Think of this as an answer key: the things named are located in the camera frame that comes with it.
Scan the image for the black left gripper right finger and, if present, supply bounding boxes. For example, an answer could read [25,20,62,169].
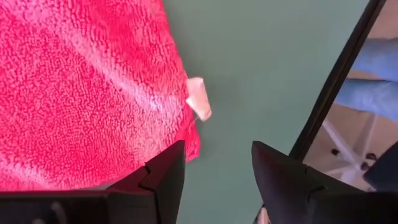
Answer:
[251,141,368,224]

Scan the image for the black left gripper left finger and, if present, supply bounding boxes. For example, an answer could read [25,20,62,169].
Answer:
[107,139,187,224]

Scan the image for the pink microfiber towel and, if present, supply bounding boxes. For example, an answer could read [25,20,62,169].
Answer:
[0,0,213,192]

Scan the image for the white chair base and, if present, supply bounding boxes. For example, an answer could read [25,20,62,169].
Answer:
[320,118,380,189]

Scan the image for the person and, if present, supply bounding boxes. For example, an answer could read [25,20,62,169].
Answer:
[334,37,398,124]

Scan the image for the black table frame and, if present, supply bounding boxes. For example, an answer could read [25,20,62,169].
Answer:
[288,0,389,162]

